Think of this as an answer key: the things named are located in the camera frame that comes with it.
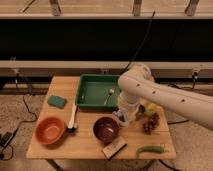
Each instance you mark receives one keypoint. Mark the green cucumber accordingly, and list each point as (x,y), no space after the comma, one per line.
(154,149)

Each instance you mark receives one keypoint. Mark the red bowl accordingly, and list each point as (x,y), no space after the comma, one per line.
(49,130)

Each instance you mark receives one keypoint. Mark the small metal cup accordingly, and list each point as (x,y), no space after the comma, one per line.
(141,110)

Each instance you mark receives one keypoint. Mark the green plastic tray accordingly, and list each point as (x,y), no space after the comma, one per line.
(93,90)

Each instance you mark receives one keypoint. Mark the grey small towel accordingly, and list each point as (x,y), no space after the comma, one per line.
(116,113)

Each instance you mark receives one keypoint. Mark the dark brown bowl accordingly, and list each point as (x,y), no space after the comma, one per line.
(106,129)

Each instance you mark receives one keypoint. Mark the white cup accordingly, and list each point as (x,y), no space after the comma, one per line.
(123,119)

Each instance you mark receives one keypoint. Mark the bunch of dark grapes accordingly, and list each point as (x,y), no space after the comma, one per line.
(151,124)

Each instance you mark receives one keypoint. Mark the yellow green pear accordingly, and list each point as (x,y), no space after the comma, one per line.
(150,109)

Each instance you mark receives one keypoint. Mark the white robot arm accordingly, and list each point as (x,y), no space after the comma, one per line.
(136,83)

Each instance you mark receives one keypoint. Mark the wooden table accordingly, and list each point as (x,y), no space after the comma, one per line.
(83,144)

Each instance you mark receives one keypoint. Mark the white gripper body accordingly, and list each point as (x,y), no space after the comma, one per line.
(129,109)

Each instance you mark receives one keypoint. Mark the metal spoon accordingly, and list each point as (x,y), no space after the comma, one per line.
(111,92)

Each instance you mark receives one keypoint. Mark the wooden block brush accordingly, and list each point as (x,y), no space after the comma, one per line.
(114,147)

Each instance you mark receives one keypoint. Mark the teal sponge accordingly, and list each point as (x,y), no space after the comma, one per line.
(56,101)

